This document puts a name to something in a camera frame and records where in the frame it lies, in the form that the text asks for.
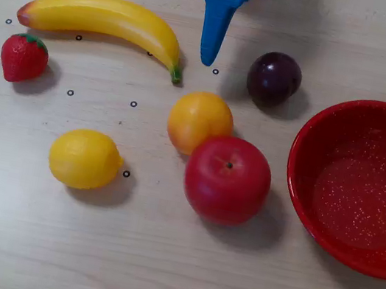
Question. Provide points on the yellow lemon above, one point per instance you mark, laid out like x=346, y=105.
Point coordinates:
x=82, y=158

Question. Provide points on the yellow banana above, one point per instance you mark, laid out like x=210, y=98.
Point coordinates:
x=107, y=17

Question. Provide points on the red apple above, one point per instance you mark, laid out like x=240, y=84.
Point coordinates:
x=227, y=184

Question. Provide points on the red strawberry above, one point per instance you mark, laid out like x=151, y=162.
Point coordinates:
x=22, y=60

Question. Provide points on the red speckled bowl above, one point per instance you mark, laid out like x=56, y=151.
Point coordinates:
x=354, y=203

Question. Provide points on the orange fruit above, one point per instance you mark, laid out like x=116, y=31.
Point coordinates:
x=197, y=119

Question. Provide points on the dark purple plum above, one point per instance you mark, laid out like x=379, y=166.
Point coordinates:
x=273, y=78

